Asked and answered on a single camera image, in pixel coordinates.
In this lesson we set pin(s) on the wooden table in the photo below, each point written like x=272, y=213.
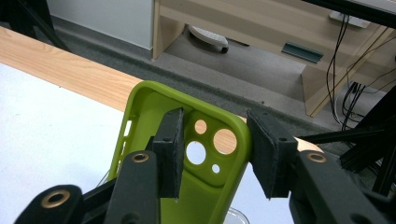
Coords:
x=62, y=71

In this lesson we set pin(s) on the black horizontal frame bar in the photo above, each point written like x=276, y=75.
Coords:
x=358, y=9

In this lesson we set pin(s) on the clear plastic packaging tray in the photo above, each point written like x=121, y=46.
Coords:
x=236, y=217

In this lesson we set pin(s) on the green phone case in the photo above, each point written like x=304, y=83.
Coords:
x=199, y=199

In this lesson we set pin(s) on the light wooden desk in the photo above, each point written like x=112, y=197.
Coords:
x=249, y=21

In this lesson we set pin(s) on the black frame strut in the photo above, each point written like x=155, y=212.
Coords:
x=34, y=21
x=370, y=149

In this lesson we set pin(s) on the grey metal plate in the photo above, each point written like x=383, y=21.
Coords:
x=302, y=53

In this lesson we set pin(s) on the white cabinet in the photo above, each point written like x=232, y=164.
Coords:
x=102, y=18

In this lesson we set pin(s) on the flat white device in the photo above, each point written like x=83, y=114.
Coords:
x=207, y=36

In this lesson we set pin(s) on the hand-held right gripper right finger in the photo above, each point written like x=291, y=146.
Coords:
x=274, y=155

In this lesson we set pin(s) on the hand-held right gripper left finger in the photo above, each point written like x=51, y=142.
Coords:
x=137, y=193

